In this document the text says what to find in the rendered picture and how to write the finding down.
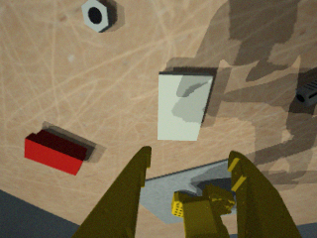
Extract grey hex nut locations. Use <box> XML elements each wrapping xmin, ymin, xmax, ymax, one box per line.
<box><xmin>81</xmin><ymin>0</ymin><xmax>112</xmax><ymax>33</ymax></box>

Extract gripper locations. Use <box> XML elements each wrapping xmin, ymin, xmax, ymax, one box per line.
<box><xmin>71</xmin><ymin>146</ymin><xmax>302</xmax><ymax>238</ymax></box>

